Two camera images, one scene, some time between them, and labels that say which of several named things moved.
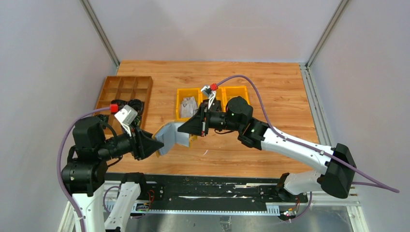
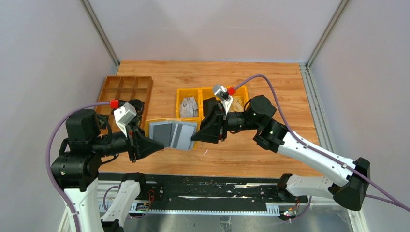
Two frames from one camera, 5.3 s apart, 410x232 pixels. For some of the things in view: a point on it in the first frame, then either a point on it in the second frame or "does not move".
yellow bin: [221, 95] to [206, 93]
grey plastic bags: [188, 107] does not move
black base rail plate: [216, 193] does not move
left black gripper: [138, 144] does not move
